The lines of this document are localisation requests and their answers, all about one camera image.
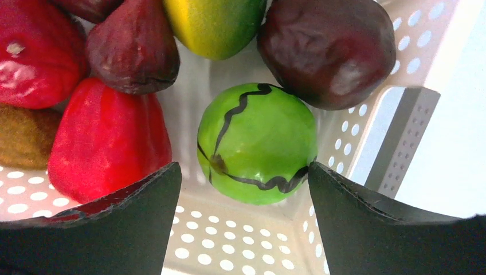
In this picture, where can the green toy watermelon ball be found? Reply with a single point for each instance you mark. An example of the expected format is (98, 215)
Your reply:
(255, 143)

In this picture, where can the brown toy kiwi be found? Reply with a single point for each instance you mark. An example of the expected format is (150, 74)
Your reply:
(27, 136)

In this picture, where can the yellow green toy mango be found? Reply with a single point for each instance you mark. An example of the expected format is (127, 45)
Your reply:
(216, 30)

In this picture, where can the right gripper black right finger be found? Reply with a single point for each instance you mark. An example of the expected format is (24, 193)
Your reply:
(365, 232)

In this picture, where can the red toy wax apple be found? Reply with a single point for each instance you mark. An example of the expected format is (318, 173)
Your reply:
(107, 140)

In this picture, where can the dark maroon toy fig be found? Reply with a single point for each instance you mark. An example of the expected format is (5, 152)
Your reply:
(134, 50)

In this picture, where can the dark purple toy plum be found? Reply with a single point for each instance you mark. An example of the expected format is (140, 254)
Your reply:
(331, 54)

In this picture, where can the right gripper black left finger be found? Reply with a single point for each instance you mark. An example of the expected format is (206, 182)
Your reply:
(125, 232)

